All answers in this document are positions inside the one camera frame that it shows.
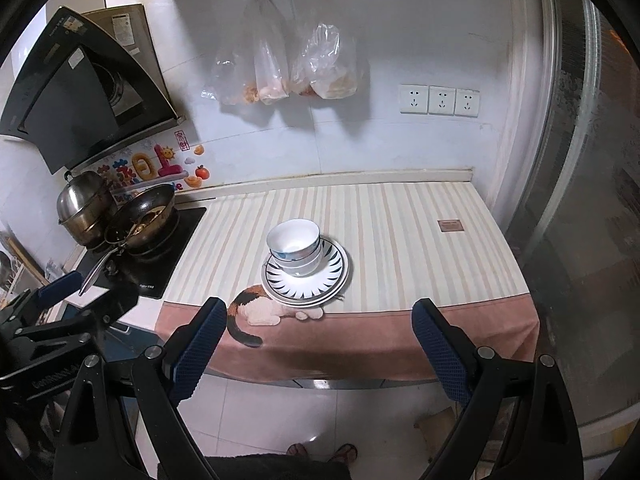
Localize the white bowl with blue print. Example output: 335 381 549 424
269 247 322 267

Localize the white plate with blue stripes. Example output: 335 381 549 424
264 236 349 300

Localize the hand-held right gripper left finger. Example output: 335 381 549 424
52 296 229 480

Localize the clear plastic bag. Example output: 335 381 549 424
201 0 261 107
291 22 359 101
252 0 291 106

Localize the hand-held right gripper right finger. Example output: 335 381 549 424
411 297 587 480

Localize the white bowl with black rim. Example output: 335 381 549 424
266 218 321 257

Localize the steel pot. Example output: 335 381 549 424
56 170 119 247

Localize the black induction cooktop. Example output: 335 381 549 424
77 205 208 301

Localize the striped tablecloth with pink border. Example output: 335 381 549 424
154 180 541 382

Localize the colourful wall sticker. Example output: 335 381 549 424
97 130 213 196

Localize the white plate with pink flowers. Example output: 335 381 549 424
261 255 353 306

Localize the black frying pan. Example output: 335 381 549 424
79 183 178 296

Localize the white wall socket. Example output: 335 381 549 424
428 86 456 116
398 85 430 115
454 88 481 118

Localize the plain white bowl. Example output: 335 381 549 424
274 257 322 278

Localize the wooden utensil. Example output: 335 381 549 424
0 232 48 286

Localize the person's right foot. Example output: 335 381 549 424
330 442 359 464

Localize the blue cabinet front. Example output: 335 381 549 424
107 322 164 362

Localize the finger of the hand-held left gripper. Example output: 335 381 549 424
15 284 140 357
0 270 85 329

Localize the black range hood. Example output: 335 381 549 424
0 4 182 176

